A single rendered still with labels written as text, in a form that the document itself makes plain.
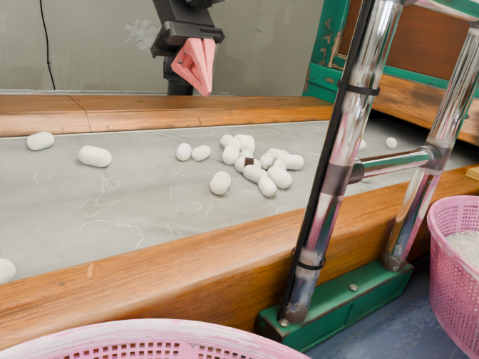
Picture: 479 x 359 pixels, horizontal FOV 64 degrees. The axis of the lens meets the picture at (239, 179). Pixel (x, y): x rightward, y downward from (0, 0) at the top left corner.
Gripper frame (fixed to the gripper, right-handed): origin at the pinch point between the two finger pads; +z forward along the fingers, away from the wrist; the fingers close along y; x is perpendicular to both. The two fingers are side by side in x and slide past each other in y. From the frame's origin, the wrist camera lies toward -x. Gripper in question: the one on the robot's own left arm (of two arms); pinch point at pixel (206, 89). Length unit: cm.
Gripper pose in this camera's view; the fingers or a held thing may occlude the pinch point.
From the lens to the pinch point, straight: 58.8
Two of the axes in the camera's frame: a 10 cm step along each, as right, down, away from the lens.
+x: -5.2, 4.2, 7.5
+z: 3.5, 9.0, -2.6
